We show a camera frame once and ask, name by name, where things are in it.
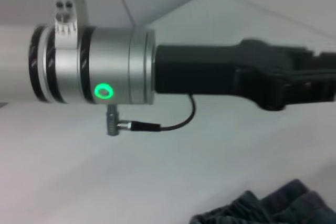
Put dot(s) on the blue denim shorts basketball print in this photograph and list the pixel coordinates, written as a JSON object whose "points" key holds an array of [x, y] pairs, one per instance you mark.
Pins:
{"points": [[275, 205]]}

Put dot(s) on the silver camera mount bracket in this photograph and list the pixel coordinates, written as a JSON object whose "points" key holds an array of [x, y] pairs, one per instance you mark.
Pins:
{"points": [[65, 27]]}

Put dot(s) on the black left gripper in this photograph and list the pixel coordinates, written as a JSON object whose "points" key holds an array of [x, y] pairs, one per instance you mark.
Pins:
{"points": [[223, 72]]}

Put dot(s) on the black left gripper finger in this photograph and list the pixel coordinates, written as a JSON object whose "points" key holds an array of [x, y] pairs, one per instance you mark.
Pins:
{"points": [[325, 60], [312, 90]]}

